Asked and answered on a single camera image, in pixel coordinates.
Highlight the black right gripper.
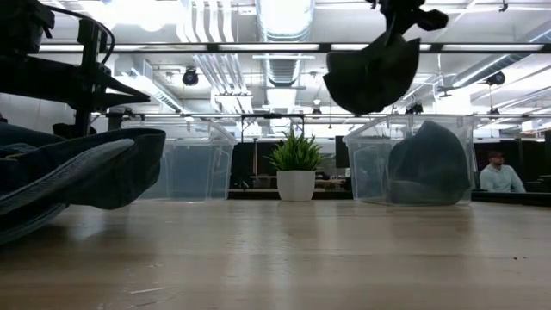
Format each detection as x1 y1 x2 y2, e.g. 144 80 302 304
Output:
366 0 449 39

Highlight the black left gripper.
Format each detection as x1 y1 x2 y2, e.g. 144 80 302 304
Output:
0 53 152 112

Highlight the blue denim cap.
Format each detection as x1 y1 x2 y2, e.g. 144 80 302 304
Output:
322 25 422 116
387 120 474 207
0 122 167 247

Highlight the black ceiling spotlight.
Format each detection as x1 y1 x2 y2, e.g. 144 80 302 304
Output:
486 71 508 87
181 67 201 87

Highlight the clear plastic bin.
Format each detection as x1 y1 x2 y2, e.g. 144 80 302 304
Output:
121 119 238 202
343 114 480 207

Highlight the dark computer monitor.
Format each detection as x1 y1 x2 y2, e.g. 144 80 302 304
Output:
334 135 350 170

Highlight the person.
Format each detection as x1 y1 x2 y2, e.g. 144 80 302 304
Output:
479 150 527 194

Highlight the green plant in white pot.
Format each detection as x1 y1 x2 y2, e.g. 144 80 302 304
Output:
265 127 327 202

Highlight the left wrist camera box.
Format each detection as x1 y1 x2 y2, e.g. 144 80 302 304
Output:
76 19 108 70

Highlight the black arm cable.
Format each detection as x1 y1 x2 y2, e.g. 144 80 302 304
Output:
42 3 116 65

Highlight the black overhead frame bar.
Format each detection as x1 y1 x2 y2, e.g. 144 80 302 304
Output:
37 41 551 54

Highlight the silver ceiling duct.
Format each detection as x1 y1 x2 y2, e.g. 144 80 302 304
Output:
256 0 316 87

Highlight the black table edge rail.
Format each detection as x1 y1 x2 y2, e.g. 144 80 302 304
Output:
226 189 551 208

